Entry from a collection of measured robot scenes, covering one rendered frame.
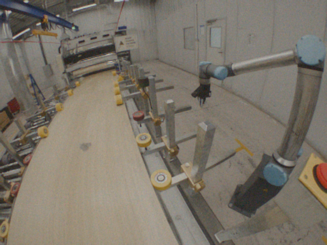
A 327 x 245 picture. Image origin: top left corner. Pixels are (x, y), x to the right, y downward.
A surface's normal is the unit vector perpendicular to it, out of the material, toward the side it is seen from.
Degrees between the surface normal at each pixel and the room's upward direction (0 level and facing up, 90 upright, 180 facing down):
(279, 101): 90
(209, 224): 0
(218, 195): 0
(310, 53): 82
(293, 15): 90
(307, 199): 90
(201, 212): 0
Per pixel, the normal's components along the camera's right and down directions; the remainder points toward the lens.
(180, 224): -0.07, -0.81
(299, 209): -0.92, 0.27
